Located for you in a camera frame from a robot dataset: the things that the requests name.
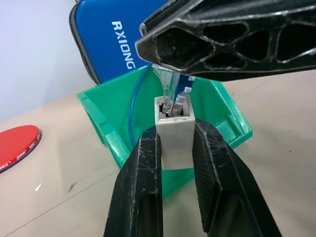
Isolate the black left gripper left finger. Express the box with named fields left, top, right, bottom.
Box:
left=103, top=125, right=164, bottom=237

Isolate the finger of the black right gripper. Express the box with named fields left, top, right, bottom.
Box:
left=134, top=9, right=316, bottom=82
left=139, top=0, right=316, bottom=35

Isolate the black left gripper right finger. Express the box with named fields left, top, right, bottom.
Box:
left=192, top=119, right=282, bottom=237

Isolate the white network coupler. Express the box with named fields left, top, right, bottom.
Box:
left=154, top=95, right=196, bottom=171

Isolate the blue network cable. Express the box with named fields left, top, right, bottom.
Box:
left=127, top=63, right=198, bottom=149

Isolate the green plastic bin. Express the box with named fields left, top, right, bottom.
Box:
left=77, top=66, right=254, bottom=200

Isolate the red table tennis paddle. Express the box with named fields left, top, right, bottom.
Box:
left=0, top=124, right=42, bottom=174

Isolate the blue zippered paddle case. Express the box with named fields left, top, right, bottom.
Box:
left=69, top=0, right=171, bottom=86

